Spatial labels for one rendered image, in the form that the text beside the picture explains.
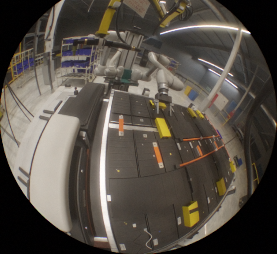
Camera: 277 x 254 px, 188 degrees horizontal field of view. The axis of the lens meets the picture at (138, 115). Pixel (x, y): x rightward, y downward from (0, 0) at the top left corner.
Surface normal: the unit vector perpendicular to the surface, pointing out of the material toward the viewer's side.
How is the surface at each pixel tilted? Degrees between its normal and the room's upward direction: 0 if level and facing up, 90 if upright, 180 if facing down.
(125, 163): 0
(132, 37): 90
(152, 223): 0
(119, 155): 0
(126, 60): 90
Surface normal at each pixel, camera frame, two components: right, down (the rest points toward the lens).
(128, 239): 0.31, -0.70
